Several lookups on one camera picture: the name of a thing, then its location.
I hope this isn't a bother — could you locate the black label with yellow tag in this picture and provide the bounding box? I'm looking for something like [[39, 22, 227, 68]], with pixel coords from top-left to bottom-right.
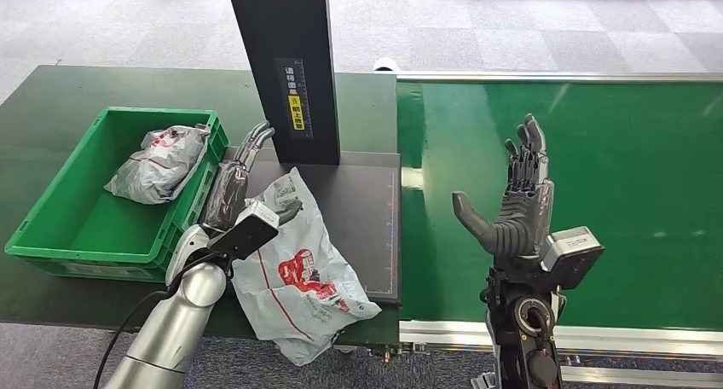
[[275, 57, 314, 141]]

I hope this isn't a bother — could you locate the black inbound scanner machine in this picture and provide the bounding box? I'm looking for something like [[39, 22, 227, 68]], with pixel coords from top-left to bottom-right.
[[200, 0, 402, 305]]

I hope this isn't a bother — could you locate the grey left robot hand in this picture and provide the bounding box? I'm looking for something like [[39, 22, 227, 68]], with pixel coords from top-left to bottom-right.
[[200, 120, 304, 235]]

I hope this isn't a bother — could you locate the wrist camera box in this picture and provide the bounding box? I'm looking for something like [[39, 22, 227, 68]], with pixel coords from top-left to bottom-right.
[[209, 200, 281, 262], [539, 226, 605, 292]]

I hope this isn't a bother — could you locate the crumpled grey poly package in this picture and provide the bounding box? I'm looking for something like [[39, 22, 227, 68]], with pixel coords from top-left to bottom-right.
[[103, 125, 211, 206]]

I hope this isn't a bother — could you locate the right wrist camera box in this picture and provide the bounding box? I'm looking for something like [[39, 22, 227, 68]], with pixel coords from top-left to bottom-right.
[[539, 226, 605, 292]]

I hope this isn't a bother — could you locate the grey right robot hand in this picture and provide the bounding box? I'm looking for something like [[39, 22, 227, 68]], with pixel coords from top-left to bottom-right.
[[450, 113, 557, 260]]

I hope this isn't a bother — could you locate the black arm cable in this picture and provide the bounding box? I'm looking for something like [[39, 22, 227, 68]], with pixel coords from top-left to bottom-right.
[[91, 250, 233, 389]]

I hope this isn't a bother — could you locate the green conveyor belt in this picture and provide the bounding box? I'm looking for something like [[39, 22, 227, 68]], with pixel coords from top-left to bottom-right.
[[396, 81, 723, 331]]

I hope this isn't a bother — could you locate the grey poly package red print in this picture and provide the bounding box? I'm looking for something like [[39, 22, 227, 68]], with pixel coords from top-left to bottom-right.
[[231, 167, 382, 367]]

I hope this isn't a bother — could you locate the metal frame connector bracket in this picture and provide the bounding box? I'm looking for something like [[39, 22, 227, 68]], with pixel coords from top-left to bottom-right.
[[333, 344, 431, 365]]

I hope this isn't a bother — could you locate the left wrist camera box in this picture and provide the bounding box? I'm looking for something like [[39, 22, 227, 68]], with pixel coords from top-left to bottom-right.
[[209, 200, 281, 262]]

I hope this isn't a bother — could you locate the green plastic crate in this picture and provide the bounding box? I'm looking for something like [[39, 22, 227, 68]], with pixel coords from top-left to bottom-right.
[[4, 106, 230, 284]]

